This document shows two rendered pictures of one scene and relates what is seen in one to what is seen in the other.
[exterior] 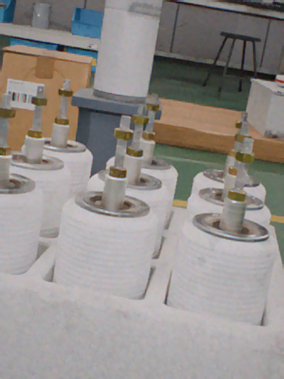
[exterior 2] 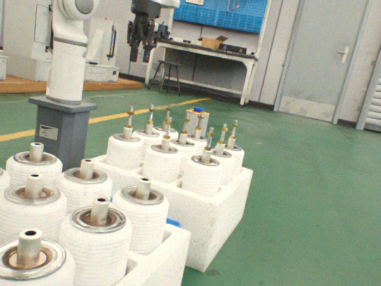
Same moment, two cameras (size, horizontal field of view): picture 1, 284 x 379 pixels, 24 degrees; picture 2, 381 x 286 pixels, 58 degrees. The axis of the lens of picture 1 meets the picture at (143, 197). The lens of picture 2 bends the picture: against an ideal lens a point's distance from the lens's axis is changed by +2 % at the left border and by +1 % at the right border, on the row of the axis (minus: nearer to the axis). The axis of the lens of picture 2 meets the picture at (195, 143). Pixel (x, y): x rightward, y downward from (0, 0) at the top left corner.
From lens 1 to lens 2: 1.08 m
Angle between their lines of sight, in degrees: 73
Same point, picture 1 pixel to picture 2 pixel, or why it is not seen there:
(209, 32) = not seen: outside the picture
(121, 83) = (79, 94)
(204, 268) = (239, 161)
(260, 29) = not seen: outside the picture
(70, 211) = (225, 160)
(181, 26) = not seen: outside the picture
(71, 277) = (225, 180)
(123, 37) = (80, 70)
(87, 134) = (72, 126)
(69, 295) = (236, 185)
